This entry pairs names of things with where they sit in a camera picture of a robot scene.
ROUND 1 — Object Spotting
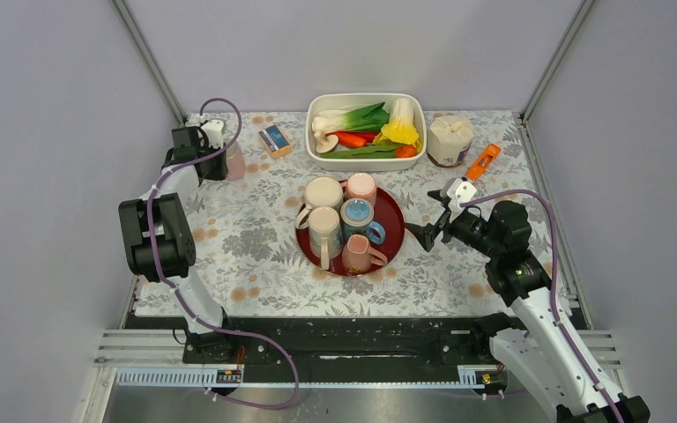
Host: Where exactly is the toy small orange carrot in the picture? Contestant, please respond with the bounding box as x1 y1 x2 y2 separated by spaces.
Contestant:
394 145 418 159

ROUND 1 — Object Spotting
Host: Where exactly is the toy mushroom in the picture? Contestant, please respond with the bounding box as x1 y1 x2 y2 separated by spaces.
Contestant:
314 131 339 155

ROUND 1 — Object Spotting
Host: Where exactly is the yellow sponge blue label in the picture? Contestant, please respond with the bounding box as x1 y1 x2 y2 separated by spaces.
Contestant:
258 124 293 159

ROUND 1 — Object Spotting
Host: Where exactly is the pink mug at back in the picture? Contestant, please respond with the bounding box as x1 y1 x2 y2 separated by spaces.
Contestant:
340 173 377 206

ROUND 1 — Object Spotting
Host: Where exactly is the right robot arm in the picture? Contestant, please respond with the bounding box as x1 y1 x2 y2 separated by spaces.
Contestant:
406 182 651 422

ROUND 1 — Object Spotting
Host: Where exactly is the pink square mug front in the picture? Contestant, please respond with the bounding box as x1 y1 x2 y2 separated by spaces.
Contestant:
342 234 388 275

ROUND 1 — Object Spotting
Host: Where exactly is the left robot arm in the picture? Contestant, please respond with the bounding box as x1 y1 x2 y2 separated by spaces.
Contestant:
118 126 239 362

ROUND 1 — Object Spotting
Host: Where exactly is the right aluminium frame post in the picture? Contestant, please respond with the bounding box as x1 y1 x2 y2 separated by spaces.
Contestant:
519 0 598 125

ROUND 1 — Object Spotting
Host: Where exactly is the pink faceted mug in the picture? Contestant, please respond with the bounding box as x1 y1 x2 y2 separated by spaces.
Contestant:
225 142 246 180

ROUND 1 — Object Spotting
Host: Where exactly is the aluminium frame post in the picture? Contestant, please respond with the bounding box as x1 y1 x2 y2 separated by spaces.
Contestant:
109 0 186 125
519 0 598 125

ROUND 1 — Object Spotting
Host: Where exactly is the wrapped toilet paper roll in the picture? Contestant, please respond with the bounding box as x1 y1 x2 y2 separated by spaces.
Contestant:
427 115 474 167

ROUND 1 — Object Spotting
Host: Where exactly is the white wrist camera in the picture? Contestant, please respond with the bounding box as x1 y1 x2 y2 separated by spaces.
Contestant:
185 114 226 149
439 177 478 222

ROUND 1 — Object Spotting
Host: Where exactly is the white slotted cable duct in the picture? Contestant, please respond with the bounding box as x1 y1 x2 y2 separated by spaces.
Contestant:
115 362 484 390

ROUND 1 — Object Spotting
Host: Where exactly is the toy bok choy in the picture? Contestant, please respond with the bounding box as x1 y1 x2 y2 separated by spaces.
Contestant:
311 102 390 134

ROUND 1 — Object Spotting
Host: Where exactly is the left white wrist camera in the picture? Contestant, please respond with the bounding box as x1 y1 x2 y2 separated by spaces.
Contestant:
185 114 226 149

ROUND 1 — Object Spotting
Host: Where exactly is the red round tray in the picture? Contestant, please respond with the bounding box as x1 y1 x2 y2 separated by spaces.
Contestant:
295 189 405 276

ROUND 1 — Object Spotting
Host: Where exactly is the white rectangular dish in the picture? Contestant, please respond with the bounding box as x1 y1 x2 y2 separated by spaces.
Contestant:
304 93 428 173

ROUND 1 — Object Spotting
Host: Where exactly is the toy red chili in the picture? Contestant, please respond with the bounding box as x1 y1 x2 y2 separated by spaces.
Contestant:
353 132 378 144

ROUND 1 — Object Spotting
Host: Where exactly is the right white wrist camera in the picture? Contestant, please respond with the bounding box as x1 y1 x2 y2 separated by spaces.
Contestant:
439 177 478 222

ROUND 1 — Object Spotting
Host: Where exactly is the toy napa cabbage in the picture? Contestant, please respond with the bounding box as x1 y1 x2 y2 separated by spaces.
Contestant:
373 98 420 147

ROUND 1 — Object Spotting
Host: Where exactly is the left aluminium frame post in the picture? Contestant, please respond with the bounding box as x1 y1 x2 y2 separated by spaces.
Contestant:
109 0 186 125

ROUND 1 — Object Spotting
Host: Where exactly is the white mug with rose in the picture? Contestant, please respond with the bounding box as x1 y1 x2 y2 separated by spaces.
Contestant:
294 176 344 229

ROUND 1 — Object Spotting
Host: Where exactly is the blue glazed mug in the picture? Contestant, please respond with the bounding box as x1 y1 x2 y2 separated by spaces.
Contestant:
339 198 386 245

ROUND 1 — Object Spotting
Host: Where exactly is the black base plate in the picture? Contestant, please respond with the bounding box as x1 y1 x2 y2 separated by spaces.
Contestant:
158 313 525 381

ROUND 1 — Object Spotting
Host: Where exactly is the floral tablecloth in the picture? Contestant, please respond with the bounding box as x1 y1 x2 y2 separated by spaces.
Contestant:
134 110 579 319

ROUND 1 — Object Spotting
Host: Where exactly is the cream mug blue dragon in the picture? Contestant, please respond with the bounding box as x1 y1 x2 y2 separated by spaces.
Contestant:
308 207 344 271

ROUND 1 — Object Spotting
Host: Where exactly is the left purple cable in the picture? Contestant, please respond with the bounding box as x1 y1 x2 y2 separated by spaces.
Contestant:
145 98 301 411

